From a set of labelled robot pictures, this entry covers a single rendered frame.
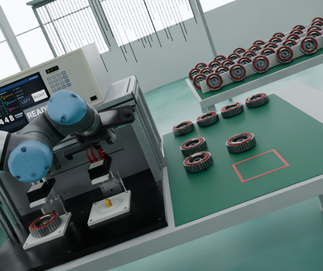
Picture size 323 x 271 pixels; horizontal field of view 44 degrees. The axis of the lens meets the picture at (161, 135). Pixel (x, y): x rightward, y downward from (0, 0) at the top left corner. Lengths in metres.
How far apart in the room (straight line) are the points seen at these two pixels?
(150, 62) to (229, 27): 1.62
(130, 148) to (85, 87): 0.33
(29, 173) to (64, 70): 0.74
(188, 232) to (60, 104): 0.56
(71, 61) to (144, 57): 6.31
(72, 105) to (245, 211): 0.60
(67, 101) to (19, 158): 0.18
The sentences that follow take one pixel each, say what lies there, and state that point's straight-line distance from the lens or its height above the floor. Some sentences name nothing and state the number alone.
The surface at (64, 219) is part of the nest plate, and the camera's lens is 1.53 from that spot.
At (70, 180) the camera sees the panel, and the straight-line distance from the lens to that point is 1.71.
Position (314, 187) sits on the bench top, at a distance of 1.23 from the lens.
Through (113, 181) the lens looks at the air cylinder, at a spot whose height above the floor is 0.82.
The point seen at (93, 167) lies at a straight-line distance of 1.45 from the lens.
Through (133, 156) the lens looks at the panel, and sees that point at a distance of 1.64.
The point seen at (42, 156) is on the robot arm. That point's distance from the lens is 0.76.
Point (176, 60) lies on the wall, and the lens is 7.76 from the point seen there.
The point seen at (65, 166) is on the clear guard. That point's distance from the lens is 1.25.
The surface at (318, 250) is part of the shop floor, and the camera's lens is 2.19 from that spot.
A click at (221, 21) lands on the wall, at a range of 7.82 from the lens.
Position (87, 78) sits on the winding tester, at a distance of 1.45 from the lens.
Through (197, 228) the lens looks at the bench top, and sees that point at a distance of 1.20.
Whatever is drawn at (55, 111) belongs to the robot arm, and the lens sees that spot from 0.88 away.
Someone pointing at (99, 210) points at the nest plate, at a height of 0.78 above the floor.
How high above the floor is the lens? 1.34
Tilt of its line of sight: 16 degrees down
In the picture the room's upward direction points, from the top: 22 degrees counter-clockwise
